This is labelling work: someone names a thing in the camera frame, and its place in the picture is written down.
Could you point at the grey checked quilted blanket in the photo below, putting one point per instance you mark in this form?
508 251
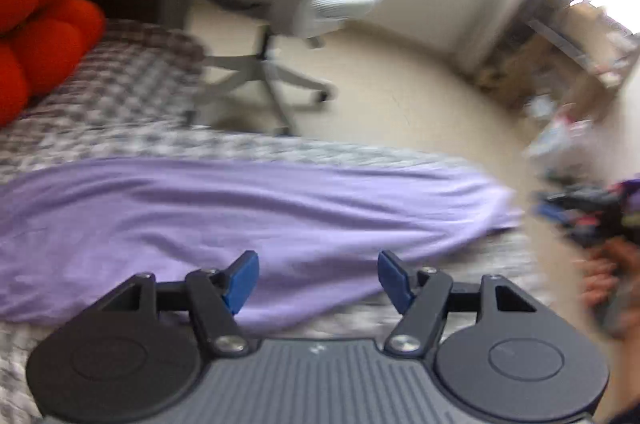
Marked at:
125 103

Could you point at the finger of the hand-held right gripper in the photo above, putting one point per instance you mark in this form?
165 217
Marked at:
565 209

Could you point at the purple shirt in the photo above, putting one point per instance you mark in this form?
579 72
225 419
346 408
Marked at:
250 209

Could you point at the person's right hand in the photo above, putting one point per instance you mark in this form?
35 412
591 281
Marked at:
615 284

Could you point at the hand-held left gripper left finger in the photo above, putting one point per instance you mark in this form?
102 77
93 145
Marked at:
242 279

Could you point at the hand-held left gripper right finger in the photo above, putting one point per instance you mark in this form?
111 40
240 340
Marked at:
395 279

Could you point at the white paper bag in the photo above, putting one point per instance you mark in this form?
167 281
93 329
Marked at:
560 133

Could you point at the purple toy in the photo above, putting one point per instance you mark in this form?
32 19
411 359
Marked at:
627 194

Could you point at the wooden shelf unit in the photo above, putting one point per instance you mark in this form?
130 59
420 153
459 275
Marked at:
575 48

